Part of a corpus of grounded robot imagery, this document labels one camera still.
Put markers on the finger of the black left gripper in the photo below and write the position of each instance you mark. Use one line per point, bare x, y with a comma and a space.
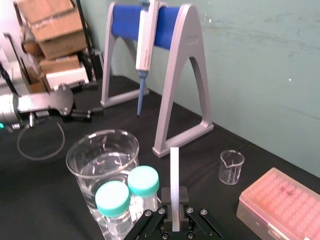
80, 116
96, 109

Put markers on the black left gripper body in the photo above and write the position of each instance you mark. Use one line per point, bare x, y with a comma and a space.
60, 100

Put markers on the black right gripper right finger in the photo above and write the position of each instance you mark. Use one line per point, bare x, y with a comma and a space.
200, 222

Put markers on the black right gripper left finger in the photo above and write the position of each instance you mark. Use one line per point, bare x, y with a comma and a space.
152, 220

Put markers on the white stirring rod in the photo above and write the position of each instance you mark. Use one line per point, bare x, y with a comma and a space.
174, 175

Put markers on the white box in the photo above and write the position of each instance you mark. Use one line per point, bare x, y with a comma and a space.
67, 76

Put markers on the flat brown cardboard box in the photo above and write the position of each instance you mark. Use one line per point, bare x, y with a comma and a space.
60, 63

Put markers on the clear bottle with teal cap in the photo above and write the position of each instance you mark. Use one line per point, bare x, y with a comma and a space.
143, 181
112, 197

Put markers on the large clear glass beaker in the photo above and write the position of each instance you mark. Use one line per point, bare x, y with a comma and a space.
100, 155

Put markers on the small clear glass beaker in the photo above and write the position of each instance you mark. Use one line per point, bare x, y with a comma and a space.
231, 168

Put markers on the black stand pole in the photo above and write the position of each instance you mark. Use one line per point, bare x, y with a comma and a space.
85, 37

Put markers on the large brown cardboard box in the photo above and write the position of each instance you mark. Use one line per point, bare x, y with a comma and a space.
57, 25

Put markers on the white and blue pipette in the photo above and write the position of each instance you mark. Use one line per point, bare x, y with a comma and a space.
144, 47

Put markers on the pink pipette tip box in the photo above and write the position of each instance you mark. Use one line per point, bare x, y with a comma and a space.
277, 205

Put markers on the black table cloth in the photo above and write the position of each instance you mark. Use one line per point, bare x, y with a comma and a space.
50, 195

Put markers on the grey and blue pipette stand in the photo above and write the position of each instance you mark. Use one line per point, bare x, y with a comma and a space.
185, 87

